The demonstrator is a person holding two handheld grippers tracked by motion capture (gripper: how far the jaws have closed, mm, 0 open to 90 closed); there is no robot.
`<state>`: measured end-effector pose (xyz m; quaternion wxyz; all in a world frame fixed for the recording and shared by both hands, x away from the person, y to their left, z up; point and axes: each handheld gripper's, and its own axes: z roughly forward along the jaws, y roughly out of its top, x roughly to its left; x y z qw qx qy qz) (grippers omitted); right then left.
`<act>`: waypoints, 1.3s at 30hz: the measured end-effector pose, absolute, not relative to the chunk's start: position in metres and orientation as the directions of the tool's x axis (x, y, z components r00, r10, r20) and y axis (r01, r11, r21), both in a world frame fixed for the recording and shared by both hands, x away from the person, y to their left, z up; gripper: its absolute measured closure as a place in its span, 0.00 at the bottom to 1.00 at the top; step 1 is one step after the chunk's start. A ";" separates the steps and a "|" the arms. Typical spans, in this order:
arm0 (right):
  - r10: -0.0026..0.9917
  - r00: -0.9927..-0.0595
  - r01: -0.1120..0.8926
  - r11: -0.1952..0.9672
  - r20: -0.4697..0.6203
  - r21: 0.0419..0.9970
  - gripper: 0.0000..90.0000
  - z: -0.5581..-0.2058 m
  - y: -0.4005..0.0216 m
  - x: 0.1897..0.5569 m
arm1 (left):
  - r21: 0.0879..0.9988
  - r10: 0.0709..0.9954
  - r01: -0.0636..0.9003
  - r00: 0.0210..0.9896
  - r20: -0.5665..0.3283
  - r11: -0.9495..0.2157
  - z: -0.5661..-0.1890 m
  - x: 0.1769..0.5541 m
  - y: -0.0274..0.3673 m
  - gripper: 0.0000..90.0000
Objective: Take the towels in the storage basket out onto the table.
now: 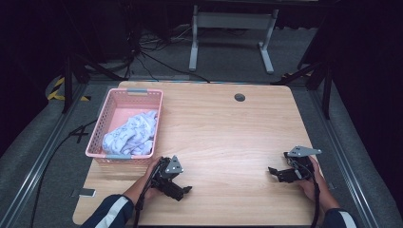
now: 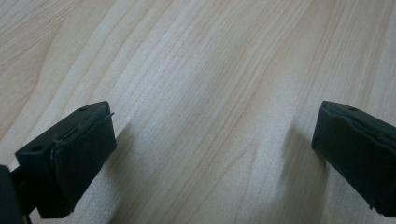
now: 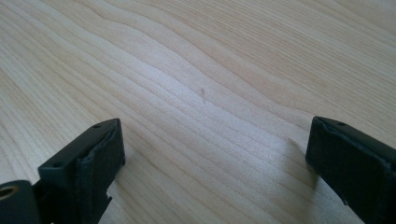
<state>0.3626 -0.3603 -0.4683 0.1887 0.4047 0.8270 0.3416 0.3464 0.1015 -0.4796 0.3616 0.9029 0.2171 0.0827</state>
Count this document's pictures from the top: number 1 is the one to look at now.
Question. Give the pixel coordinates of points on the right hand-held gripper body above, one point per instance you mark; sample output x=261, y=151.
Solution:
x=302, y=151

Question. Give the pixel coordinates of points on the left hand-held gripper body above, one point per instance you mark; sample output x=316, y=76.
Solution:
x=174, y=166

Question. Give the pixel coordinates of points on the white printed towel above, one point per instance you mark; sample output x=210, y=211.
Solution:
x=133, y=136

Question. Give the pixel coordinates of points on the pink plastic basket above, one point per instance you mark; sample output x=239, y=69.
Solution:
x=126, y=110

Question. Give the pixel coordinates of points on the person's left hand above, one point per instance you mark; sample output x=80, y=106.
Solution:
x=149, y=177

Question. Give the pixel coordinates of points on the person's right hand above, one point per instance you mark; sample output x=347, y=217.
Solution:
x=318, y=185

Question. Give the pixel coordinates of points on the grey tape piece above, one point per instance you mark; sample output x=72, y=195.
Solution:
x=331, y=186
x=84, y=192

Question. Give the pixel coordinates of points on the black tripod stand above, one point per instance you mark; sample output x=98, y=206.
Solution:
x=67, y=85
x=326, y=91

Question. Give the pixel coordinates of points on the black tape floor mark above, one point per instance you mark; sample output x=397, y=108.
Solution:
x=80, y=133

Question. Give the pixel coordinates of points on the yellow black hazard tape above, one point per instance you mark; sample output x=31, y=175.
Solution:
x=55, y=91

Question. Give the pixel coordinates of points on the metal floor rail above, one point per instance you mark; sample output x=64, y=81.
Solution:
x=342, y=152
x=34, y=171

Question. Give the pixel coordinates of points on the white metal desk frame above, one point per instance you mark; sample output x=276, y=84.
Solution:
x=233, y=20

